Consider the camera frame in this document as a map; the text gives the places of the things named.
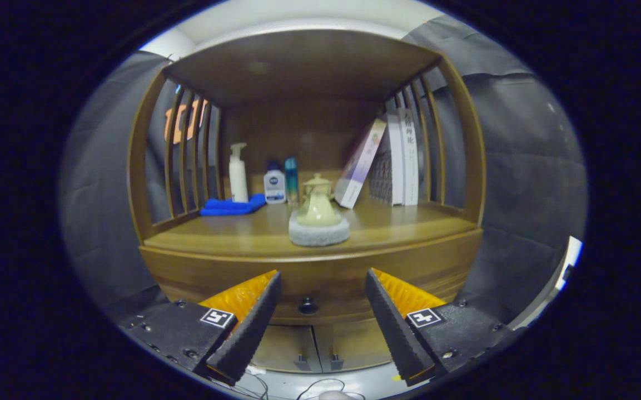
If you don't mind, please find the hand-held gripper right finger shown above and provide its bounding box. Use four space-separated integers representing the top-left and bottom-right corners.
366 268 524 387

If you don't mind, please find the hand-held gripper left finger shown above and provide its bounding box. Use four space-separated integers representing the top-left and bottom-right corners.
123 271 282 386

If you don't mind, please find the pale green grey-rimmed sponge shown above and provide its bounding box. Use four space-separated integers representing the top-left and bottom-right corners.
289 192 351 247

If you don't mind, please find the wooden cabinet door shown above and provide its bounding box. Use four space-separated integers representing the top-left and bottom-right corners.
314 319 393 372
251 325 321 373

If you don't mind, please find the wooden countertop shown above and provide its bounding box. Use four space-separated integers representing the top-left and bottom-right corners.
143 197 478 257

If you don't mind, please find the wooden cabinet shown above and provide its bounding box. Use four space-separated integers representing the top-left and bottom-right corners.
127 29 486 374

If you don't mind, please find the blue folded cloth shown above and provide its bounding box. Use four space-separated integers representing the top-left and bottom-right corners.
200 193 266 216

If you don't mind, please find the white bottle blue cap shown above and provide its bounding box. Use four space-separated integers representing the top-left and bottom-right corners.
264 161 287 205

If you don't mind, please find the white pump bottle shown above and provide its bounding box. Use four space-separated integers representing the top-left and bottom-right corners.
228 143 249 203

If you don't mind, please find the teal slim bottle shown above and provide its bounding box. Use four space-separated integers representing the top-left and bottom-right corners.
285 157 299 205

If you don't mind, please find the patterned cover book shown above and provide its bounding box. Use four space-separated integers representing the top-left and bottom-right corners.
369 114 405 205

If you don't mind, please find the purple white book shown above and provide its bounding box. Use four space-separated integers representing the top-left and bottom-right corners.
334 118 387 209

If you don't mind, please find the white book black lettering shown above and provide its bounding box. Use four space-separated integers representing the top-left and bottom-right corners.
398 108 420 206

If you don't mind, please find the white box device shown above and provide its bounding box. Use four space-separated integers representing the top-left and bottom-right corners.
512 236 583 328

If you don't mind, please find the black floor cable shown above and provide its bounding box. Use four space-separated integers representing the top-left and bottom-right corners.
209 372 365 400

